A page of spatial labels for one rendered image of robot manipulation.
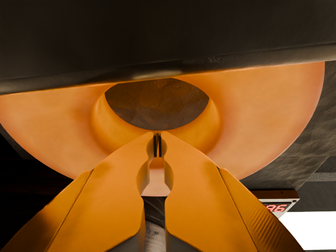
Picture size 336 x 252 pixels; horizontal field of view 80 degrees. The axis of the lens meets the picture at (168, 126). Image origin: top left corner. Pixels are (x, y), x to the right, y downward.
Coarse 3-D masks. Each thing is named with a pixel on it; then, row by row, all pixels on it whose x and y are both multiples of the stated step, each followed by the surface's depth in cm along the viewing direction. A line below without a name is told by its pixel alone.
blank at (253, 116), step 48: (0, 96) 8; (48, 96) 8; (96, 96) 9; (240, 96) 9; (288, 96) 9; (48, 144) 11; (96, 144) 11; (192, 144) 13; (240, 144) 11; (288, 144) 11; (144, 192) 15
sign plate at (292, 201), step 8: (256, 192) 42; (264, 192) 42; (272, 192) 42; (280, 192) 42; (288, 192) 42; (296, 192) 42; (264, 200) 41; (272, 200) 41; (280, 200) 41; (288, 200) 41; (296, 200) 41; (272, 208) 43; (288, 208) 44; (280, 216) 47
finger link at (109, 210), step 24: (144, 144) 11; (96, 168) 9; (120, 168) 9; (144, 168) 10; (96, 192) 8; (120, 192) 8; (72, 216) 7; (96, 216) 7; (120, 216) 7; (144, 216) 8; (72, 240) 6; (96, 240) 6; (120, 240) 6
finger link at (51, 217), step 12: (84, 180) 8; (60, 192) 8; (72, 192) 8; (48, 204) 7; (60, 204) 7; (72, 204) 7; (36, 216) 7; (48, 216) 7; (60, 216) 7; (24, 228) 7; (36, 228) 7; (48, 228) 7; (12, 240) 6; (24, 240) 6; (36, 240) 6; (48, 240) 6
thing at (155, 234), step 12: (0, 204) 22; (12, 204) 23; (24, 204) 23; (36, 204) 23; (0, 216) 22; (12, 216) 22; (24, 216) 22; (0, 228) 21; (12, 228) 21; (156, 228) 30; (0, 240) 20; (144, 240) 27; (156, 240) 29
